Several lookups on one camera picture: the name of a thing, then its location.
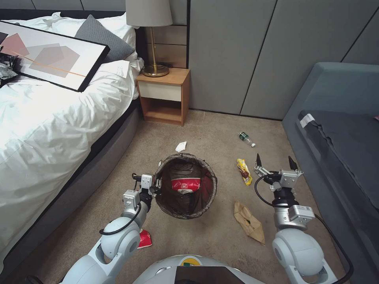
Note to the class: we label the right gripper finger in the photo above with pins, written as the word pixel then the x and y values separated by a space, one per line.
pixel 293 165
pixel 261 171

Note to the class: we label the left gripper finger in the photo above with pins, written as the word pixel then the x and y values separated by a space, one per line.
pixel 155 192
pixel 158 182

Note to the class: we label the round bin with dark liner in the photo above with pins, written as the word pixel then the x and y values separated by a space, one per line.
pixel 183 204

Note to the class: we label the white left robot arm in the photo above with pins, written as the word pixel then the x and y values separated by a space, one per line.
pixel 118 239

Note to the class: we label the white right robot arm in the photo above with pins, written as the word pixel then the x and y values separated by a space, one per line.
pixel 299 254

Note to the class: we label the yellow snack wrapper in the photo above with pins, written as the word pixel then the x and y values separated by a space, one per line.
pixel 244 173

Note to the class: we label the green glass bottle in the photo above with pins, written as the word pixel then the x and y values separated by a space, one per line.
pixel 245 138

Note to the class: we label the red snack packet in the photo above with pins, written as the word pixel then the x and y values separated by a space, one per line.
pixel 145 239

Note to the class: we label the crumpled white tissue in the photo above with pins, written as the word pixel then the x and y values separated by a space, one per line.
pixel 181 146

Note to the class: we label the crumpled brown paper bag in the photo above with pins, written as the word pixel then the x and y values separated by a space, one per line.
pixel 248 223

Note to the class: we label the white sofa label tag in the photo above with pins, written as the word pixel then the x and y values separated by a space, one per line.
pixel 306 120

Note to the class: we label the dark grey sofa seat cushion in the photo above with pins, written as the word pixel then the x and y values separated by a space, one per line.
pixel 349 148

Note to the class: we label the grey-blue sofa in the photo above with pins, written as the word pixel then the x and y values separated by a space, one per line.
pixel 328 118

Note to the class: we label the white robot front shell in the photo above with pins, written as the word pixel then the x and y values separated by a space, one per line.
pixel 192 270

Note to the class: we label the wooden nightstand, white drawer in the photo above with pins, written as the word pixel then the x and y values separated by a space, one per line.
pixel 163 94

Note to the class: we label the white duvet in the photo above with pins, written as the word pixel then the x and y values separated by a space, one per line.
pixel 53 118

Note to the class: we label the brass table lamp, grey shade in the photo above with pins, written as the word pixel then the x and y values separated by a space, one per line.
pixel 152 38

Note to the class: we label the grey knit cushion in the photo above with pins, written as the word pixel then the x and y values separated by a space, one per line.
pixel 106 40

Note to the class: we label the black-framed abstract picture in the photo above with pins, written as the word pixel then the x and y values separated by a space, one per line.
pixel 59 59

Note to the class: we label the white pillow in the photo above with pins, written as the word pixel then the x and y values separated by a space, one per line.
pixel 62 25

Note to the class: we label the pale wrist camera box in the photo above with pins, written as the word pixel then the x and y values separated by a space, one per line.
pixel 289 178
pixel 147 181

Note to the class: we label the grey bed frame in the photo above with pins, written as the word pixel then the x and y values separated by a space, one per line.
pixel 97 165

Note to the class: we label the wooden wall panel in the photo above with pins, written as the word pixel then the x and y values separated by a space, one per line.
pixel 171 44

